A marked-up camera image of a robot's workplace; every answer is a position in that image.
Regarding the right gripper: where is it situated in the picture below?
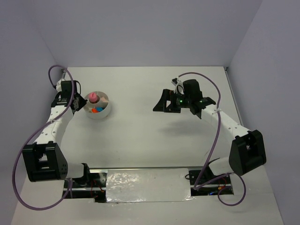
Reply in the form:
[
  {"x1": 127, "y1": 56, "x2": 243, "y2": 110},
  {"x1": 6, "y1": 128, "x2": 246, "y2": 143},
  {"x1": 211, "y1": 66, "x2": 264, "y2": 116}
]
[{"x1": 153, "y1": 89, "x2": 191, "y2": 113}]

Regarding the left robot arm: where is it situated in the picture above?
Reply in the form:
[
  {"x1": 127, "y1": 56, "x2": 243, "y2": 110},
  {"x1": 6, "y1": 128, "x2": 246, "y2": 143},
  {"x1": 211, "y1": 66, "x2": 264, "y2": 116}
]
[{"x1": 22, "y1": 79, "x2": 92, "y2": 187}]

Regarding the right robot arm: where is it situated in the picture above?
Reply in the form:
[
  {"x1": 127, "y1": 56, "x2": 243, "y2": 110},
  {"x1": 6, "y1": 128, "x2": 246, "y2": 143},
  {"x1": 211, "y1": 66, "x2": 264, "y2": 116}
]
[{"x1": 153, "y1": 78, "x2": 267, "y2": 183}]

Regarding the white round divided container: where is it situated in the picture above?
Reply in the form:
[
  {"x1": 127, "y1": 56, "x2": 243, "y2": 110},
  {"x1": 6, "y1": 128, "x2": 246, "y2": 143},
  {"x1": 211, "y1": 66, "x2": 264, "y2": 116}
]
[{"x1": 84, "y1": 91, "x2": 112, "y2": 120}]

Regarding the silver foil mat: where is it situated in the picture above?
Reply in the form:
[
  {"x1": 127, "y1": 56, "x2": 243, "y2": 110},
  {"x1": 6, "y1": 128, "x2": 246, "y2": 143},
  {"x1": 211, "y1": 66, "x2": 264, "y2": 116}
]
[{"x1": 106, "y1": 168, "x2": 193, "y2": 203}]

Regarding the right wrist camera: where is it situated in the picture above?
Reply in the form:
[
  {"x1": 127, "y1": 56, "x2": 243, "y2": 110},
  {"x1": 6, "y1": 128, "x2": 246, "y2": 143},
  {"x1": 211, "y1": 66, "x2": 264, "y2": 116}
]
[{"x1": 172, "y1": 77, "x2": 184, "y2": 94}]

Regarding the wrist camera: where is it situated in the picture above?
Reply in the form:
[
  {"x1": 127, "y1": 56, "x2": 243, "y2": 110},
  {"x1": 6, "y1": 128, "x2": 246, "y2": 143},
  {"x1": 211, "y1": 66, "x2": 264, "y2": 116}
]
[
  {"x1": 55, "y1": 79, "x2": 65, "y2": 92},
  {"x1": 172, "y1": 77, "x2": 184, "y2": 94}
]

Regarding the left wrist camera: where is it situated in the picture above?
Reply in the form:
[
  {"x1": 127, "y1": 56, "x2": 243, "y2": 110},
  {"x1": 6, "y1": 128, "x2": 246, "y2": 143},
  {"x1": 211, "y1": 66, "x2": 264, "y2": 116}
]
[{"x1": 55, "y1": 79, "x2": 65, "y2": 92}]

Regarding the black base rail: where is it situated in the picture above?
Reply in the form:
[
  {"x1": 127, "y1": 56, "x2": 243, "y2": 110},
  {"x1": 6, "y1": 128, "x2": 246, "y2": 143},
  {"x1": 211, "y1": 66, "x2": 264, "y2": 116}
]
[{"x1": 67, "y1": 168, "x2": 233, "y2": 203}]

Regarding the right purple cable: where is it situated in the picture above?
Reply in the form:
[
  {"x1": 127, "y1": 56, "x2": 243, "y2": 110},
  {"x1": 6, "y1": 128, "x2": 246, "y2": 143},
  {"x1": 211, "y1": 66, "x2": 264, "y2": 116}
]
[{"x1": 177, "y1": 72, "x2": 247, "y2": 207}]

